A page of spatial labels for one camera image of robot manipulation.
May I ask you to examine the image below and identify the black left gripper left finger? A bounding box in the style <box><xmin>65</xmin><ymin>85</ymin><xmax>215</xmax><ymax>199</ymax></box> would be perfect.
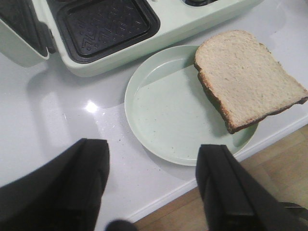
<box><xmin>0</xmin><ymin>139</ymin><xmax>110</xmax><ymax>231</ymax></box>

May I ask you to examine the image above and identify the green breakfast maker lid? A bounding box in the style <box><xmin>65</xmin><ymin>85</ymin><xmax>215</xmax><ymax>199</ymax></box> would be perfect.
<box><xmin>0</xmin><ymin>0</ymin><xmax>56</xmax><ymax>67</ymax></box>

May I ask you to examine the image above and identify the bread slice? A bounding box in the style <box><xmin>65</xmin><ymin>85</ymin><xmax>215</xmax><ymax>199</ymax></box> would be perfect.
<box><xmin>194</xmin><ymin>30</ymin><xmax>308</xmax><ymax>134</ymax></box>

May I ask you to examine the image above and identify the light green round plate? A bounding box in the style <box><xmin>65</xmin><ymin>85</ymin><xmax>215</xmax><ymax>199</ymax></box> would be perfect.
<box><xmin>125</xmin><ymin>45</ymin><xmax>257</xmax><ymax>166</ymax></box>

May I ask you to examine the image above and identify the green breakfast maker base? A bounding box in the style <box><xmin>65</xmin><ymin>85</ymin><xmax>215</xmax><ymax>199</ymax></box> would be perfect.
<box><xmin>33</xmin><ymin>0</ymin><xmax>258</xmax><ymax>77</ymax></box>

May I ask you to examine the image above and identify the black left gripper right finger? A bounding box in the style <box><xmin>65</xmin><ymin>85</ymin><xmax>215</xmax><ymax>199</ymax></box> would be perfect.
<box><xmin>196</xmin><ymin>144</ymin><xmax>308</xmax><ymax>231</ymax></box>

